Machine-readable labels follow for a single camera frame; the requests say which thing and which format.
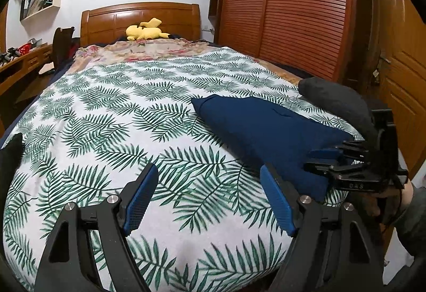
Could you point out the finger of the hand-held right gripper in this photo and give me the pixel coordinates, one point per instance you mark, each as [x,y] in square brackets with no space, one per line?
[324,153]
[319,167]

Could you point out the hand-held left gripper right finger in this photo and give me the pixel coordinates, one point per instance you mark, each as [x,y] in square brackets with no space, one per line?
[278,200]

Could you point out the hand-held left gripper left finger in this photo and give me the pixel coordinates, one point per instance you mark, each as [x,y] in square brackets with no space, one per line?
[141,200]

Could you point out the navy blue garment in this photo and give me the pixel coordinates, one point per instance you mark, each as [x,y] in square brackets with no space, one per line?
[266,135]

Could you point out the person's right forearm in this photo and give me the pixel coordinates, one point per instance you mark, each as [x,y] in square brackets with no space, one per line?
[414,225]

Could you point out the person's right hand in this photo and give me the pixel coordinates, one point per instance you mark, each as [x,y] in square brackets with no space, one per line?
[374,207]

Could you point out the dark grey cloth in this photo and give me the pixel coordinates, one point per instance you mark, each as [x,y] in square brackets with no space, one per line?
[336,102]

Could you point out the leaf print blanket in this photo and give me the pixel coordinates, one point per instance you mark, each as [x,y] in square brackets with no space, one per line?
[116,118]

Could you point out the wooden door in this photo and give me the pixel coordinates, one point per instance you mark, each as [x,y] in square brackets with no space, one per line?
[399,45]

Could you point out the black cloth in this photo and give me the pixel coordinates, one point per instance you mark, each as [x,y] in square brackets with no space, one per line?
[10,165]

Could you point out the floral quilt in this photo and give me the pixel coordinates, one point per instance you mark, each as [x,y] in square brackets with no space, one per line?
[139,50]

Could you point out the wooden slatted wardrobe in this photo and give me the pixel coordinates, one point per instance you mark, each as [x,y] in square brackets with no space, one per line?
[293,5]

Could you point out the yellow plush toy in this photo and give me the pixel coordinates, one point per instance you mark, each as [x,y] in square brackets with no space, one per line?
[146,33]

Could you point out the dark wooden chair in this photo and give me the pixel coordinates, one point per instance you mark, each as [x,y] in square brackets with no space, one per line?
[63,45]

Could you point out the wooden desk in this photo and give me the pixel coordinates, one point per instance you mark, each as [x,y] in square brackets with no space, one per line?
[20,72]

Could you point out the wooden headboard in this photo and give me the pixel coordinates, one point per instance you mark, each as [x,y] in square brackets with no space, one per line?
[109,20]

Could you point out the red basket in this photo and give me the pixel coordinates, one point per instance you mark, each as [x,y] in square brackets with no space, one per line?
[24,50]

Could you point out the black binder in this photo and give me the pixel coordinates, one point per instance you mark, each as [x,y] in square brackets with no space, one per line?
[25,4]

